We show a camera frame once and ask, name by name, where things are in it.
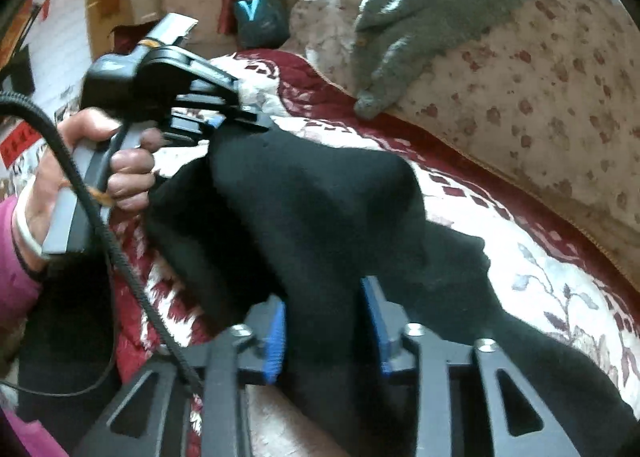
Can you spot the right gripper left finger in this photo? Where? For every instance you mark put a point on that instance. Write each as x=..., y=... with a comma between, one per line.
x=261, y=360

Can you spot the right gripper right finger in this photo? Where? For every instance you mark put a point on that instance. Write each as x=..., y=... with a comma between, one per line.
x=389, y=320

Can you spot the black pants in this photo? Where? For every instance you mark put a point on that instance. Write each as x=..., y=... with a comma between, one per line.
x=270, y=213

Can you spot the pink sleeve forearm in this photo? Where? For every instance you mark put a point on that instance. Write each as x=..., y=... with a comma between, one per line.
x=19, y=293

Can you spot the dark blue bag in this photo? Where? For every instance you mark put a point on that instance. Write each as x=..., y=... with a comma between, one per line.
x=260, y=23

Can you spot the white red floral blanket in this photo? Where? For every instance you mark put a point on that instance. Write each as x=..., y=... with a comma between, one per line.
x=542, y=270

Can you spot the beige floral quilt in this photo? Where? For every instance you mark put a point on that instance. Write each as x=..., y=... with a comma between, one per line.
x=549, y=99

